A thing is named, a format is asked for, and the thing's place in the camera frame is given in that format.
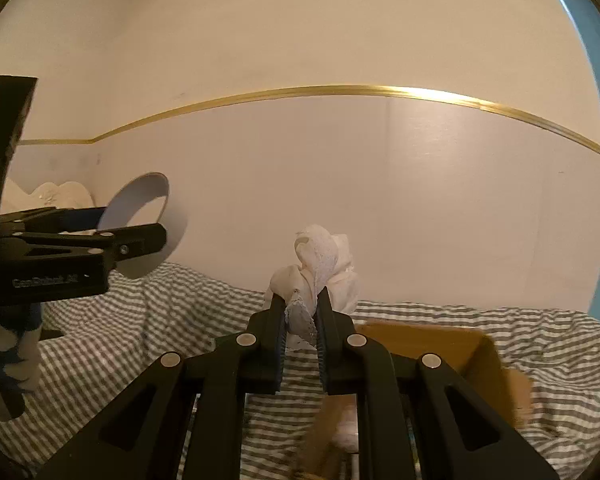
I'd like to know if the gold wall trim strip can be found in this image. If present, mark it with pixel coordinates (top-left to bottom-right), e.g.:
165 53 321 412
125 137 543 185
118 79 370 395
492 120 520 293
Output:
17 85 600 160

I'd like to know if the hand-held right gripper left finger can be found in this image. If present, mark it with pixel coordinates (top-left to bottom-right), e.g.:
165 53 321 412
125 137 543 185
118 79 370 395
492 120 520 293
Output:
35 292 287 480

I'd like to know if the grey tape roll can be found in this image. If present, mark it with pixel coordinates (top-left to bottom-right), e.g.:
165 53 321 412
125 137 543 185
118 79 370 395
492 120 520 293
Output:
100 172 190 279

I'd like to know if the white cloth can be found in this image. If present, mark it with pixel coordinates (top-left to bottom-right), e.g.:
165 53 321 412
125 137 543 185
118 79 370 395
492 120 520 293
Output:
262 224 365 352

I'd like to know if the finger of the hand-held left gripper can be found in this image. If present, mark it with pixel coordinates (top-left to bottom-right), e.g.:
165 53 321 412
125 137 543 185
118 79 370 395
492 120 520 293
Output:
0 206 108 233
10 224 167 263

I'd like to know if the grey checked bed sheet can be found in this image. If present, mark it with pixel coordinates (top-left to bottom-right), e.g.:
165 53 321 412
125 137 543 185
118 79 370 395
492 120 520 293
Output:
0 261 600 480

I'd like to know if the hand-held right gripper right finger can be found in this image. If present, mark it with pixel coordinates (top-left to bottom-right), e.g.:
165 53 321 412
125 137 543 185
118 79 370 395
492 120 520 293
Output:
316 287 561 480

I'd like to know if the white scalloped board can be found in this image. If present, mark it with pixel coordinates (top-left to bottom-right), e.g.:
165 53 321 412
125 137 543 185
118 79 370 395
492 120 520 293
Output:
2 179 96 211

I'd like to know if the brown cardboard box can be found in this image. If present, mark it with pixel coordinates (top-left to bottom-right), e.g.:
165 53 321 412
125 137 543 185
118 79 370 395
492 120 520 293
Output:
300 321 533 480

